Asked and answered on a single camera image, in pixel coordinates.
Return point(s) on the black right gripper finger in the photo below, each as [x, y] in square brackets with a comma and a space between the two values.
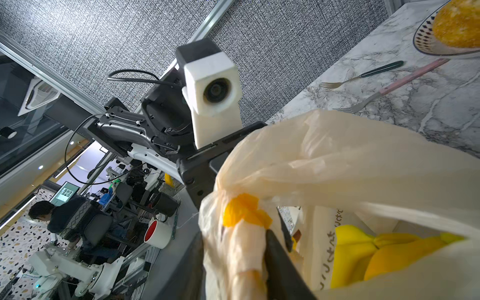
[284, 281]

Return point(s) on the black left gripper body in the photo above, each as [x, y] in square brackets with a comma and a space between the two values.
[198, 170]

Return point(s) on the yellow banana bunch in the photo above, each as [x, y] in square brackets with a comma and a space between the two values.
[362, 257]

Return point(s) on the cream plastic bag banana print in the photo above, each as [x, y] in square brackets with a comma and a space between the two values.
[304, 177]

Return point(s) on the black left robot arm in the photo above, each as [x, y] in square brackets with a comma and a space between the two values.
[162, 136]

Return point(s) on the red white cup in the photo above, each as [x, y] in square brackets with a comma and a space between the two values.
[158, 234]

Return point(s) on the computer monitor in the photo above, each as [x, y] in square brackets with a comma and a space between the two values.
[64, 194]

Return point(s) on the person in dark shirt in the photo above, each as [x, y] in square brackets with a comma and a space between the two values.
[68, 220]

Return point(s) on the ceiling air vent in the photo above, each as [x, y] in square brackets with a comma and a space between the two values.
[39, 93]

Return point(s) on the black white patterned bowl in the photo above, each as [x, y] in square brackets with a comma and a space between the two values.
[425, 42]

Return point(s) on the orange food in bowl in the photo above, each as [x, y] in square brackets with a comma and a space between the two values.
[457, 24]

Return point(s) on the metal fork dark handle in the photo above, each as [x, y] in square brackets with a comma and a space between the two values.
[379, 70]

